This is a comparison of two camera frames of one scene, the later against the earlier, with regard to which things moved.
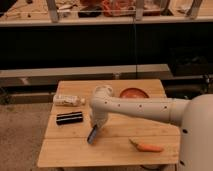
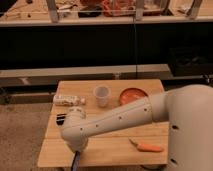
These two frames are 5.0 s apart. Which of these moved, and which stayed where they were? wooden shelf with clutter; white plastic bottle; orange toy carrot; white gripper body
Moved: white gripper body
Stayed: orange toy carrot; white plastic bottle; wooden shelf with clutter
